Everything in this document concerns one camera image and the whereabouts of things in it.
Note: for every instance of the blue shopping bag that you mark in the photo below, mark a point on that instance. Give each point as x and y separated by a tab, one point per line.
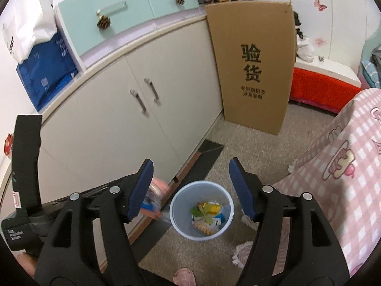
47	74

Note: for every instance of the white paper bag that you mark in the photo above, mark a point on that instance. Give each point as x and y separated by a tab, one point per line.
29	20

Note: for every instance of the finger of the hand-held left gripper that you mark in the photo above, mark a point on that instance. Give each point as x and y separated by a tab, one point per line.
61	200

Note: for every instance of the orange speckled wrapper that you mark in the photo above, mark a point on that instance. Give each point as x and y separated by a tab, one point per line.
205	228

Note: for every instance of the black clothing heap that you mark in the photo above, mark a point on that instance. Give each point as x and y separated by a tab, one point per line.
297	20

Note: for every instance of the blue striped pillow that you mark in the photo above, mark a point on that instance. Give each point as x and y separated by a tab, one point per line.
370	71

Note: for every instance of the blue snack packet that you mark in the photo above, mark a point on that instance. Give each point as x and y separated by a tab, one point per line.
150	201

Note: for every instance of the white low cabinet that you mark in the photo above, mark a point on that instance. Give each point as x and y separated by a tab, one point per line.
119	119

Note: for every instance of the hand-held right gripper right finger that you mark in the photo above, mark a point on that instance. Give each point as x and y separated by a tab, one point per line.
241	190

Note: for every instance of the small blue and white packet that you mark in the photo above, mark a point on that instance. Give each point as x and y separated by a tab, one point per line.
220	217

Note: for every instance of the green leaf scrap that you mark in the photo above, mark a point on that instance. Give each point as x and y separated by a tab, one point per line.
198	211

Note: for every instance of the red wall ornament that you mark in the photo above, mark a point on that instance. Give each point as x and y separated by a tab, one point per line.
7	144

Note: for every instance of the pink butterfly sticker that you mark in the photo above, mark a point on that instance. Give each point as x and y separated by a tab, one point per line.
320	4

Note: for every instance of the pink slipper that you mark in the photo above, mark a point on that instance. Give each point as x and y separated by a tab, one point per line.
184	277

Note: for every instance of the white plastic bag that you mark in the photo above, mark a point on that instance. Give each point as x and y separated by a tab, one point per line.
305	49

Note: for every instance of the light blue plastic bin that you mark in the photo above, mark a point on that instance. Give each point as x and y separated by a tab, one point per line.
183	208

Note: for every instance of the red bench with white top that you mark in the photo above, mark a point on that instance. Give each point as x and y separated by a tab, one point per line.
321	91

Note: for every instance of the round table with pink tablecloth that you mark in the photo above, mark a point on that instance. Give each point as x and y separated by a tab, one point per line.
342	190

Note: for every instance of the wide teal drawer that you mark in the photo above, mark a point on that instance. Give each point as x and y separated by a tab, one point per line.
98	10

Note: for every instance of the small metal clip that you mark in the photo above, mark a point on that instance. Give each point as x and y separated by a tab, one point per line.
321	58

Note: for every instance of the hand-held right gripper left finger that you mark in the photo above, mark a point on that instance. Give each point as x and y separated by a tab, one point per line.
140	190

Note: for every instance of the tall cardboard box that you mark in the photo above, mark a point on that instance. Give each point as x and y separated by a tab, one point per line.
253	35

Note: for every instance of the yellow packet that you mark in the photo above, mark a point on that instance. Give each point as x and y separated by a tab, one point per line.
212	207

